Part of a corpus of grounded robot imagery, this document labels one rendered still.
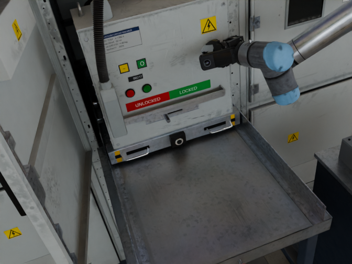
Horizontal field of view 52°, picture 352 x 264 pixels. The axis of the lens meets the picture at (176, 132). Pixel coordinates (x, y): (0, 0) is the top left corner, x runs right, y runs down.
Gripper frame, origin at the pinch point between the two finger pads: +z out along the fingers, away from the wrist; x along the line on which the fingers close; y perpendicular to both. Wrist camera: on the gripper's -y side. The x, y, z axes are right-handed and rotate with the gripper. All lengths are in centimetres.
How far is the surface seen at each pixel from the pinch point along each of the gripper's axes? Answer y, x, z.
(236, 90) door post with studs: 23.2, -27.0, 17.7
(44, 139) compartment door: -58, -2, -8
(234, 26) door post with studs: 23.2, 1.3, 10.1
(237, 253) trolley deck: -27, -48, -35
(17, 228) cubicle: -81, -53, 52
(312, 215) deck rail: -1, -49, -39
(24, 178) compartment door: -67, -1, -28
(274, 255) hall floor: 22, -123, 14
